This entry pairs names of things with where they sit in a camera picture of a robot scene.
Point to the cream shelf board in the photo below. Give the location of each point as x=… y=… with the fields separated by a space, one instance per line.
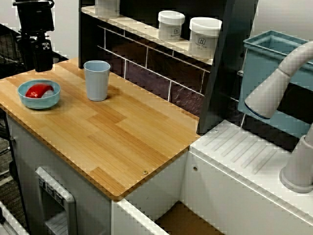
x=182 y=46

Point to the white plastic jar with label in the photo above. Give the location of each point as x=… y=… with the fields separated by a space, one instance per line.
x=204 y=36

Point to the plain white plastic jar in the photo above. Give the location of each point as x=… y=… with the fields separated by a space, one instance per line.
x=107 y=8

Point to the pale blue plastic cup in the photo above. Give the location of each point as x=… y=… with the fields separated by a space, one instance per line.
x=96 y=83

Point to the teal plastic bin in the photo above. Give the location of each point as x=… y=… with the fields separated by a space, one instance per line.
x=259 y=73

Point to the white toy kitchen cabinet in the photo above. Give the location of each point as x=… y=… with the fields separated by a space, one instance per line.
x=24 y=159

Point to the red and white toy sushi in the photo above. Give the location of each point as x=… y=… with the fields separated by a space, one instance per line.
x=35 y=91

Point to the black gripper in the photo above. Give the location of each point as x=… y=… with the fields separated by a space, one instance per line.
x=34 y=19

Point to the light blue bowl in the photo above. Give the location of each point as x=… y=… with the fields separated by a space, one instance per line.
x=41 y=102

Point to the purple tile backsplash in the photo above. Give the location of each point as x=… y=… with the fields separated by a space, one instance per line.
x=159 y=80

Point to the white toy sink unit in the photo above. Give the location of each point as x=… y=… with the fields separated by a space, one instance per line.
x=232 y=195

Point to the grey toy faucet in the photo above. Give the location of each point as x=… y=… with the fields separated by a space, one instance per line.
x=271 y=93

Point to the dark hutch frame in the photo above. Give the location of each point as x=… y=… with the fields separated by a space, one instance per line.
x=220 y=85

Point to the small white plastic jar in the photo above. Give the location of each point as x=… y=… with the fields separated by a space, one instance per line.
x=171 y=27

